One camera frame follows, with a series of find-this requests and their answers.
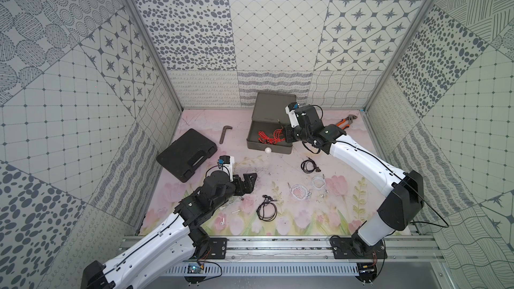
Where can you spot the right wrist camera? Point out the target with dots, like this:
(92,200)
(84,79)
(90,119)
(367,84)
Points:
(291,112)

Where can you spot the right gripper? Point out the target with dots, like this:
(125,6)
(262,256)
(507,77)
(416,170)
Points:
(289,138)

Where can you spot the white earphones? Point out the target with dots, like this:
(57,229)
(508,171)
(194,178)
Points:
(229,208)
(299,192)
(319,184)

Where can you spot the black plastic tool case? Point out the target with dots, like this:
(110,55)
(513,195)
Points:
(186,154)

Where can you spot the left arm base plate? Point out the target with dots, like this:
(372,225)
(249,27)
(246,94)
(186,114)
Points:
(211,249)

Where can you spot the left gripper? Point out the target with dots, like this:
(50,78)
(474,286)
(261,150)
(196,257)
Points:
(239,184)

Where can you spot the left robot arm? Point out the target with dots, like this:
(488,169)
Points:
(180,237)

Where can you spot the drawer cabinet frame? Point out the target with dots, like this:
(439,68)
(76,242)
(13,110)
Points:
(270,107)

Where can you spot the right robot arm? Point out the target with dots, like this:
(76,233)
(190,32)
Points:
(403,192)

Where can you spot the white earphones centre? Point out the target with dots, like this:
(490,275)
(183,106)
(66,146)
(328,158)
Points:
(299,192)

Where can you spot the black earphones front loop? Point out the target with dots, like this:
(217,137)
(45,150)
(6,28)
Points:
(267,211)

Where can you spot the red earphones long bundle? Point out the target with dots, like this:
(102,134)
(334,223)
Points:
(278,136)

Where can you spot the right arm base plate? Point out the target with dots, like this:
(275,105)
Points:
(353,248)

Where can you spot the aluminium mounting rail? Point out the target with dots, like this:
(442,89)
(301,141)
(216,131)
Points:
(400,248)

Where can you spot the orange handled pliers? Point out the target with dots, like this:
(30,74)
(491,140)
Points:
(347,121)

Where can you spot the red earphones small bundle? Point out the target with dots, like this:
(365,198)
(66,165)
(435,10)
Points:
(265,139)

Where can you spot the white earphones left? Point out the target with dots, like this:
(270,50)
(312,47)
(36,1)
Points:
(229,208)

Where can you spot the dark hex key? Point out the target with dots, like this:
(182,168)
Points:
(223,133)

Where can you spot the slotted cable duct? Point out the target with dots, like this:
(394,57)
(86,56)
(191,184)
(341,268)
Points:
(212,269)

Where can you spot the white earphones right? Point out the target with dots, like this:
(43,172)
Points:
(319,184)

